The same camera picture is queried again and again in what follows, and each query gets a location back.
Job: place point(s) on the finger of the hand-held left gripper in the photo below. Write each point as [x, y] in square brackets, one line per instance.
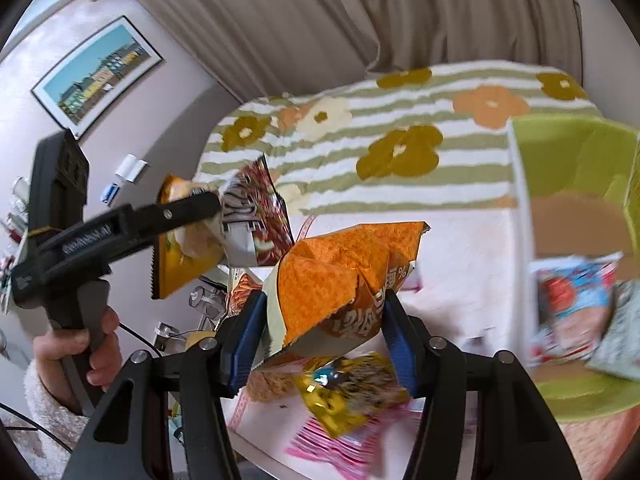
[170, 217]

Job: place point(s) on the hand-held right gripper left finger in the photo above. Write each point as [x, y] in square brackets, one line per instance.
[245, 345]

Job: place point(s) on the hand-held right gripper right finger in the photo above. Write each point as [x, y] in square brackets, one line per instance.
[400, 350]

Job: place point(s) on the yellow snack packet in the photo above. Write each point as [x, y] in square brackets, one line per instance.
[180, 265]

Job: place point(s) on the dark red snack packet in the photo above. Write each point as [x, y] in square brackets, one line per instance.
[260, 210]

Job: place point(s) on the orange and cream snack packet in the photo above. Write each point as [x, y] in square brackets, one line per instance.
[325, 280]

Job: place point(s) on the green plastic bin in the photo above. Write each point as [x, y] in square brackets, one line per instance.
[590, 150]

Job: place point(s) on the person's left forearm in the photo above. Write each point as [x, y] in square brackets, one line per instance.
[50, 420]

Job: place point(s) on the person's left hand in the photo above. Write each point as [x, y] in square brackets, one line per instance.
[55, 347]

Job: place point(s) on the yellow round object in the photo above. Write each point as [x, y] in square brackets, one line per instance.
[200, 339]

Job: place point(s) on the shiny gold snack packet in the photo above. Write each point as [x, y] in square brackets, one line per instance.
[345, 395]

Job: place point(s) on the pale pink towel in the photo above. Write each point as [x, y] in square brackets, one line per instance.
[465, 260]

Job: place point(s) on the pink snack packet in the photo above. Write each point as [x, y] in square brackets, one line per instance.
[340, 452]

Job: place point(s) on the framed building picture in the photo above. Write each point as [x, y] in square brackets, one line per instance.
[95, 75]

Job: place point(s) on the red and blue snack packet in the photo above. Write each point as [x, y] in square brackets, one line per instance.
[570, 305]

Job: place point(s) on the striped floral blanket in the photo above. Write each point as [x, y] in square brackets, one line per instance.
[350, 125]

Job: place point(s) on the orange stool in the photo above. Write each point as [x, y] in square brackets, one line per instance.
[590, 450]

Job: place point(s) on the dull brown box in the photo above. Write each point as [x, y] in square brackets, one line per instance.
[575, 225]

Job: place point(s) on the pale grey snack packet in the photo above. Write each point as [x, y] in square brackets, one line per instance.
[622, 335]

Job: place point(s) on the beige curtain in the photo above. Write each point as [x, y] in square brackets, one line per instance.
[300, 20]

